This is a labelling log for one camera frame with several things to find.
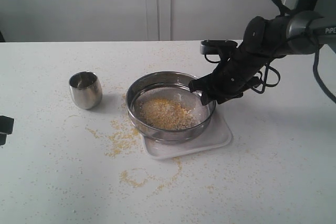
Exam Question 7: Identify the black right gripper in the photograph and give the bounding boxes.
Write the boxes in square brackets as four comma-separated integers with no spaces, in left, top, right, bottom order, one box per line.
[188,46,260,106]

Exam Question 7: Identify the round stainless steel sieve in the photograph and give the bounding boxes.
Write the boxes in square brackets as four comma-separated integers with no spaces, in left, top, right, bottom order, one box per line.
[125,71,216,144]

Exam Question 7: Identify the stainless steel cup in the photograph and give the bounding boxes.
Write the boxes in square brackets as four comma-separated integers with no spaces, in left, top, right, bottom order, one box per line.
[69,71,103,110]

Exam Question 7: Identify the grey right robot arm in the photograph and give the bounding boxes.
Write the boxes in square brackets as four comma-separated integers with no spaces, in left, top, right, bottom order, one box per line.
[188,11,335,105]

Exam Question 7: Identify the white plastic tray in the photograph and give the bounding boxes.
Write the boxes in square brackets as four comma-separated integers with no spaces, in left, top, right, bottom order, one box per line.
[141,111,233,160]

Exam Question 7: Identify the yellow and white grain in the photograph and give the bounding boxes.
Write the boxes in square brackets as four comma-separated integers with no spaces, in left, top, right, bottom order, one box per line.
[140,99,201,131]

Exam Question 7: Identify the white cabinet doors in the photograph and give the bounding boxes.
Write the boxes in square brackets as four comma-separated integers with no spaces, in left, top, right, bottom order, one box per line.
[1,0,297,42]

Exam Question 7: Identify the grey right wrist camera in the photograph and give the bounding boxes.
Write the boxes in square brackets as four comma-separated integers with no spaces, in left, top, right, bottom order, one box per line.
[200,40,238,55]

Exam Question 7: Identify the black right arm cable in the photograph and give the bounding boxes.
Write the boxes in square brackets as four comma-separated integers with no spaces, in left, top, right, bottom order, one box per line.
[203,0,336,104]

